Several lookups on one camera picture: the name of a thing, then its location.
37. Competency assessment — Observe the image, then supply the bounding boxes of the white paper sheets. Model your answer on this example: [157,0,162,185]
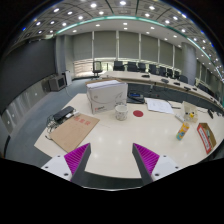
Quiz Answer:
[146,98,173,114]

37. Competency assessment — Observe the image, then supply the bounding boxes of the yellow blue drink bottle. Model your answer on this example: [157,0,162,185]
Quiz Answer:
[176,122,190,140]

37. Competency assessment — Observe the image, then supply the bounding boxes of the red open carton box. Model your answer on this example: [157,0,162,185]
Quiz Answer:
[197,123,216,154]

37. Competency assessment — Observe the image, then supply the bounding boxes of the white patterned paper cup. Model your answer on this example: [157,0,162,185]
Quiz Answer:
[115,105,128,121]

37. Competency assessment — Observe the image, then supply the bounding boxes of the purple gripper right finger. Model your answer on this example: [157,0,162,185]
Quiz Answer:
[132,143,160,185]

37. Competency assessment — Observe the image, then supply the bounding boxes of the white cardboard box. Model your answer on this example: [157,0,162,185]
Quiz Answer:
[86,80,128,114]

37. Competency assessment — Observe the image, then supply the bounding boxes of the black power adapter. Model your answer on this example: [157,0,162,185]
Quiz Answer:
[53,106,74,122]

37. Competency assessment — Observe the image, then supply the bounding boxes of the grey crt monitor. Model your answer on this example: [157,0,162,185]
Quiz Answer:
[49,75,66,91]

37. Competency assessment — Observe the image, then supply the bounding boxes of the black office chair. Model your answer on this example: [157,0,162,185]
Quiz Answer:
[93,61,102,77]

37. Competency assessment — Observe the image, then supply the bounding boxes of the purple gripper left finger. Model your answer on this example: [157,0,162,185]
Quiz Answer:
[64,143,91,182]

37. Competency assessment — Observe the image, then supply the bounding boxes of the brown paper envelope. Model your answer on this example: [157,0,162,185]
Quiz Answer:
[50,114,99,152]

